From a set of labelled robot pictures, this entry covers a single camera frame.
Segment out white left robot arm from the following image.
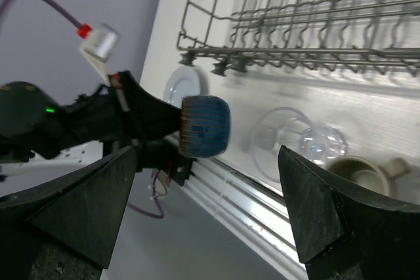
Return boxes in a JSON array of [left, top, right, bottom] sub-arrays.
[[1, 71, 182, 178]]

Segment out aluminium rail frame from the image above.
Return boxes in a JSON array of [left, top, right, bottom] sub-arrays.
[[163, 138, 309, 280]]

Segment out clear drinking glass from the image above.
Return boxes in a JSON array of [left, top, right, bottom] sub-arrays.
[[250, 107, 348, 183]]

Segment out grey wire dish rack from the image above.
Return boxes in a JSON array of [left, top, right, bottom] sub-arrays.
[[177, 0, 419, 77]]

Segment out light blue glass plate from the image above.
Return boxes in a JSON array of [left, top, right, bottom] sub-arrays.
[[163, 66, 209, 108]]

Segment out dark blue ribbed mug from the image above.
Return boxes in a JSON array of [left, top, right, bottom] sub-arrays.
[[178, 95, 231, 159]]

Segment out small beige mug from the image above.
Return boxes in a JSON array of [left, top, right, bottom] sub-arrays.
[[325, 155, 411, 197]]

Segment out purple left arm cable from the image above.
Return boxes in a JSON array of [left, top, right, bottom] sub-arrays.
[[0, 0, 83, 28]]

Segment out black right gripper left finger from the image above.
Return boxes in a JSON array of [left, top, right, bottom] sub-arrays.
[[1, 147, 137, 279]]

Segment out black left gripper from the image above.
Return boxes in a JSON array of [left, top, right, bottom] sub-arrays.
[[1, 71, 194, 186]]

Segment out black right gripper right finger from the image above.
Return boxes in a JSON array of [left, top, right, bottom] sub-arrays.
[[278, 146, 419, 279]]

